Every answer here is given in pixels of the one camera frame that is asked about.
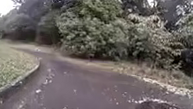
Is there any wood of green trees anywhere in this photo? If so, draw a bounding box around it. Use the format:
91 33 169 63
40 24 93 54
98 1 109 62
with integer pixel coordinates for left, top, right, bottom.
0 0 193 80

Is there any dark asphalt road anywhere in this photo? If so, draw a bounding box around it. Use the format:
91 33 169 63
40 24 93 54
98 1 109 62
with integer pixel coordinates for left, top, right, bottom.
0 41 193 109

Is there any dry grass verge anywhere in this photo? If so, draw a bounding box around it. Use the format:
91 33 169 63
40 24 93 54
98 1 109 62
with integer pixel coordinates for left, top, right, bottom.
55 51 193 100

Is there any grey stone kerb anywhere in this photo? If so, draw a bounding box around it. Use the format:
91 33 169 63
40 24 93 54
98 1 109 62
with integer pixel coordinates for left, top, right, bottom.
0 55 42 109

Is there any grass lawn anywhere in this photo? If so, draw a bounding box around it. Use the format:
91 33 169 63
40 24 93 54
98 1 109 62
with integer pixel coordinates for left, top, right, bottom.
0 38 41 102

